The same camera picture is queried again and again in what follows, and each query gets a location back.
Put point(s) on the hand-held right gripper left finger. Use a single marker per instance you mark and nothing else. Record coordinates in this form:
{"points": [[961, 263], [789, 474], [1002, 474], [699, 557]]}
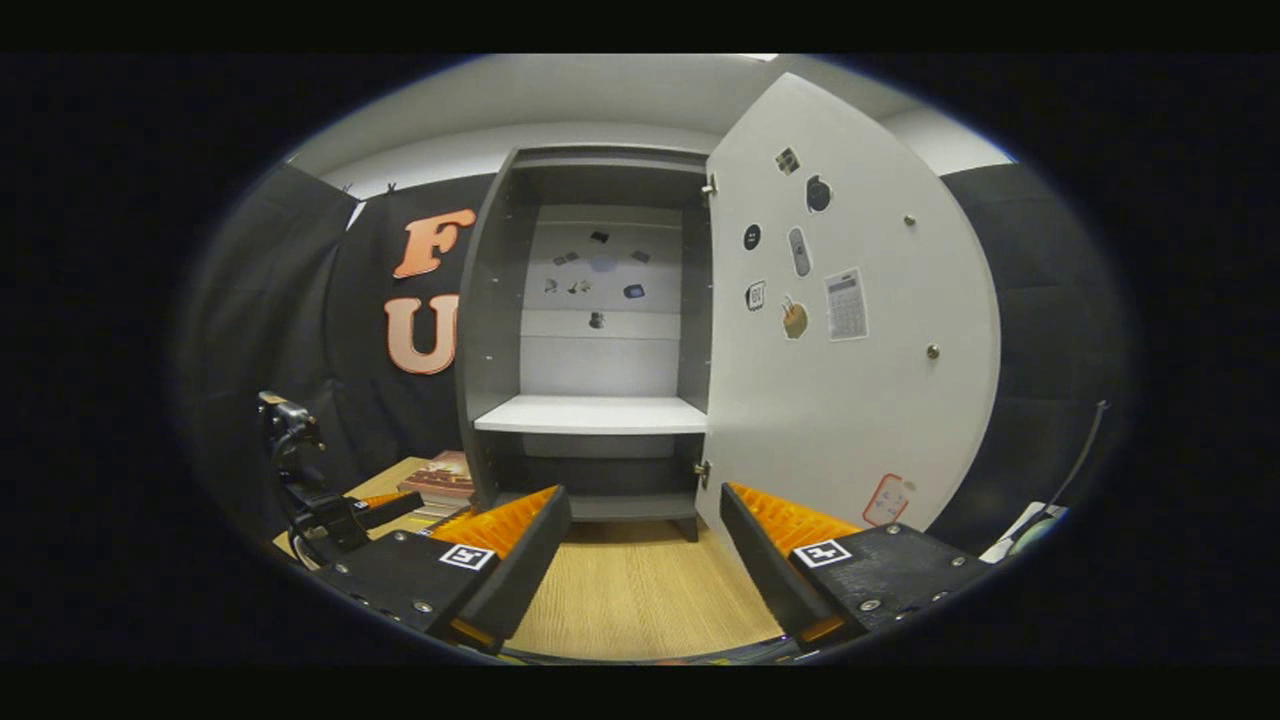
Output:
{"points": [[520, 570]]}

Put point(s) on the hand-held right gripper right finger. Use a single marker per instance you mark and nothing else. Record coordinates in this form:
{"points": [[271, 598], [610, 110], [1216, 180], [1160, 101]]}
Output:
{"points": [[765, 570]]}

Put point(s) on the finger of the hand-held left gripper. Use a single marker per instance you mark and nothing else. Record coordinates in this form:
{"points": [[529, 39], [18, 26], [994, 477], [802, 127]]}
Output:
{"points": [[390, 508]]}

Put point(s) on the grey cabinet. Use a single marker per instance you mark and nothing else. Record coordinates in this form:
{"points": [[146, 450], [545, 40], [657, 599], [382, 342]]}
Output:
{"points": [[490, 350]]}

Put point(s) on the white cabinet door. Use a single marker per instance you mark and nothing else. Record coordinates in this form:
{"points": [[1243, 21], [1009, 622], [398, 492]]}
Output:
{"points": [[880, 400]]}

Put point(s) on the white cabinet shelf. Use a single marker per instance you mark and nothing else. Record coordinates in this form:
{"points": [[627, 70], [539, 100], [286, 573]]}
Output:
{"points": [[590, 413]]}

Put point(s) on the stack of books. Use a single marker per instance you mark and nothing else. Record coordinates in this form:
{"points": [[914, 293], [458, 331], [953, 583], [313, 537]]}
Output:
{"points": [[440, 480]]}

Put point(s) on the black backdrop cloth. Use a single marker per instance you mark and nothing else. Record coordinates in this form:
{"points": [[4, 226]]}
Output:
{"points": [[300, 330]]}

